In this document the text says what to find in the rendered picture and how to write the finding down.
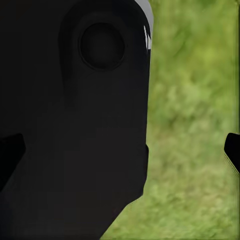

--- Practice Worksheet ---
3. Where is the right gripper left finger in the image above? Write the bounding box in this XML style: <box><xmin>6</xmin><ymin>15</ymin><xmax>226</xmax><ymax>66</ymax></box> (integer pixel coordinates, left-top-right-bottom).
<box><xmin>0</xmin><ymin>133</ymin><xmax>26</xmax><ymax>193</ymax></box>

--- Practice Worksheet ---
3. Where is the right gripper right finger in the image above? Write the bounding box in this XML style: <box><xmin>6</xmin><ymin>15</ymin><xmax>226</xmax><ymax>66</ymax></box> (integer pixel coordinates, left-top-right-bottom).
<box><xmin>224</xmin><ymin>132</ymin><xmax>240</xmax><ymax>173</ymax></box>

